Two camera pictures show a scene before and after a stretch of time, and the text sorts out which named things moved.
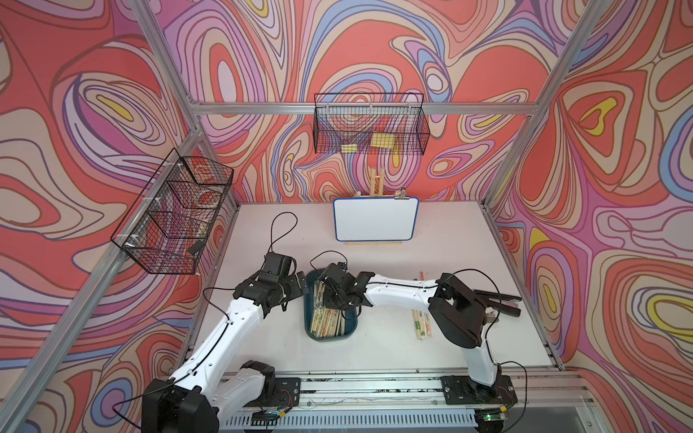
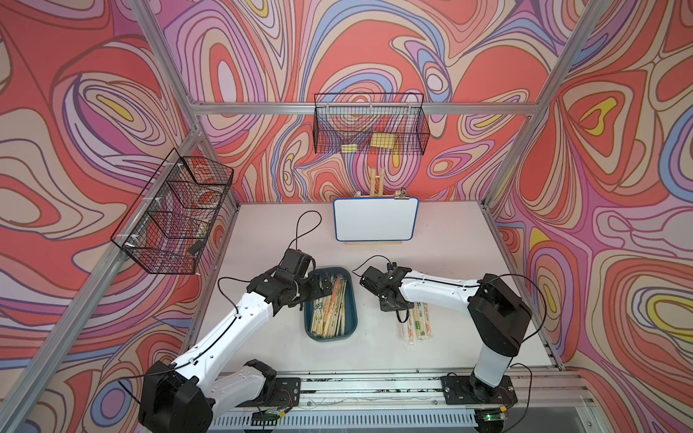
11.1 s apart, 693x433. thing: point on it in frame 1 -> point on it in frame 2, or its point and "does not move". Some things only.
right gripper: x=327 y=298 -> x=385 y=308
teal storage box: x=350 y=317 does not move
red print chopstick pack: x=428 y=325 does not move
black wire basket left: x=169 y=226 does not move
